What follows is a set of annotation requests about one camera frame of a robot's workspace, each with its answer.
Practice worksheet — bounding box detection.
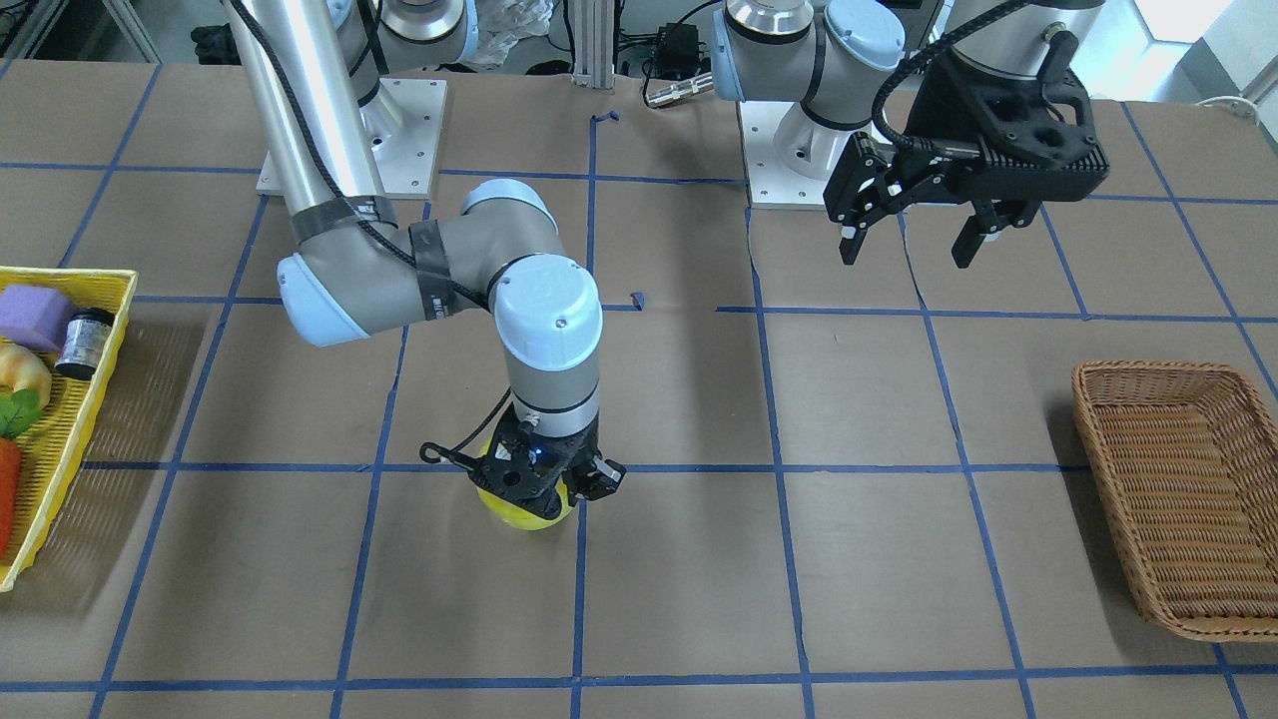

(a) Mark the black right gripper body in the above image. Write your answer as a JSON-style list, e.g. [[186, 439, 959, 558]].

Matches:
[[469, 409, 601, 502]]

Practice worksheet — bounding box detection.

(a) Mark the toy croissant bread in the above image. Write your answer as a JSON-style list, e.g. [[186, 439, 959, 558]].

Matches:
[[1, 344, 52, 410]]

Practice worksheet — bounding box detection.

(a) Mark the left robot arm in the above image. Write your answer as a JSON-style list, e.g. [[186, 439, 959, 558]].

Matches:
[[711, 1, 1111, 268]]

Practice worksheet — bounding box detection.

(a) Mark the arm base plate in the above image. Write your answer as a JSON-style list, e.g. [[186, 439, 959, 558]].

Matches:
[[257, 78, 447, 201], [737, 101, 851, 211]]

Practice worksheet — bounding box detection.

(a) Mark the yellow plastic basket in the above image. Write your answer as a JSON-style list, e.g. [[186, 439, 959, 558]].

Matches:
[[1, 266, 141, 593]]

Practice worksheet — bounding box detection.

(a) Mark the toy carrot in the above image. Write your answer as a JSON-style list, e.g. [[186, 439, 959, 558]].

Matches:
[[0, 435, 23, 556]]

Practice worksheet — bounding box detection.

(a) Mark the small dark jar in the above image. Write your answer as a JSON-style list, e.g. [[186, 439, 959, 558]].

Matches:
[[54, 307, 116, 381]]

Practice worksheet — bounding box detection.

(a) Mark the aluminium frame post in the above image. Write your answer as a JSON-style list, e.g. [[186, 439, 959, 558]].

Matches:
[[565, 0, 617, 95]]

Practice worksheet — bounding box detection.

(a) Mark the brown wicker basket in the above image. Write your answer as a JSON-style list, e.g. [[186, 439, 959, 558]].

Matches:
[[1072, 359, 1277, 642]]

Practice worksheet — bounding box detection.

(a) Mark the purple sponge block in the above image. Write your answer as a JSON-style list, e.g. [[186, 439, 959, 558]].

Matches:
[[1, 284, 79, 354]]

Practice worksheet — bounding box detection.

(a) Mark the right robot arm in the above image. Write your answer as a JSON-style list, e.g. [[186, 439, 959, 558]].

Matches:
[[227, 1, 625, 518]]

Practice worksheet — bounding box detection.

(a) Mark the yellow tape roll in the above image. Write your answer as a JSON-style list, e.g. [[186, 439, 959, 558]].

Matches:
[[466, 470, 573, 531]]

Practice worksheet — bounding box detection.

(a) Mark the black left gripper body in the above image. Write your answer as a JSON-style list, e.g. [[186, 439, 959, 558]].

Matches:
[[904, 50, 1109, 202]]

